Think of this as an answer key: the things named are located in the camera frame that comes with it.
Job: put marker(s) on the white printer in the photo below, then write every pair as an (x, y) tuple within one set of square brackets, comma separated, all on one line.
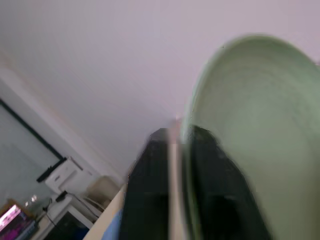
[(63, 176)]

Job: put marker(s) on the white cabinet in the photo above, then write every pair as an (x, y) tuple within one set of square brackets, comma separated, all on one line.
[(72, 212)]

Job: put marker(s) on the beige chair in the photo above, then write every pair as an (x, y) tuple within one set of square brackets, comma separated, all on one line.
[(103, 190)]

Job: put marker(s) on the green plate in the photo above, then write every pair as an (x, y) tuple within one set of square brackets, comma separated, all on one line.
[(255, 120)]

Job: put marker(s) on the lit laptop screen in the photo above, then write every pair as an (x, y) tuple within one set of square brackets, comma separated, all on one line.
[(13, 220)]

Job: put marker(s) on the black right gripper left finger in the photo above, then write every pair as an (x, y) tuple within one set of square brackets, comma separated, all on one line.
[(147, 195)]

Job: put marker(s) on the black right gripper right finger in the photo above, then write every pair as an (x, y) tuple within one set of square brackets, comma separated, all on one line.
[(220, 200)]

